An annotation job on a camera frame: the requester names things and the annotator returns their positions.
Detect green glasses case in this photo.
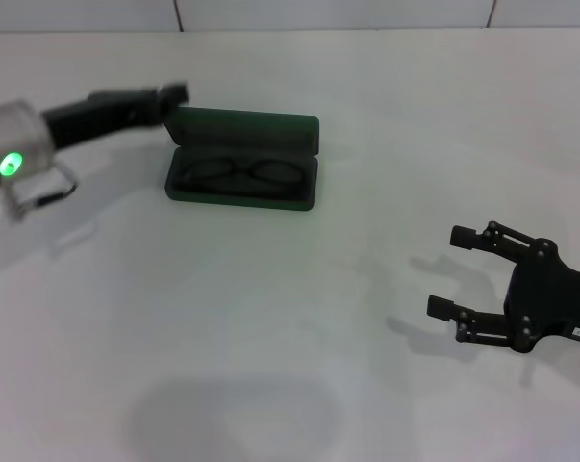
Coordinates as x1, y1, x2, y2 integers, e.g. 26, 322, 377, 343
164, 106, 321, 214

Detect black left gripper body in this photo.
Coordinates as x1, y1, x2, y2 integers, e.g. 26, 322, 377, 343
42, 86, 170, 151

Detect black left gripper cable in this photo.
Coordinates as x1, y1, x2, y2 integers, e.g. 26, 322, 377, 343
32, 189, 73, 206

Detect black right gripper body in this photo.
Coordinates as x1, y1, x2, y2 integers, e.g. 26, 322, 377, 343
502, 238, 580, 357

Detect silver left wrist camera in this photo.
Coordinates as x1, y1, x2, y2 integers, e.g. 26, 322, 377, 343
1, 162, 80, 224

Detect black glasses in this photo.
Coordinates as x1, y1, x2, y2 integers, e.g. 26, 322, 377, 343
180, 157, 306, 192

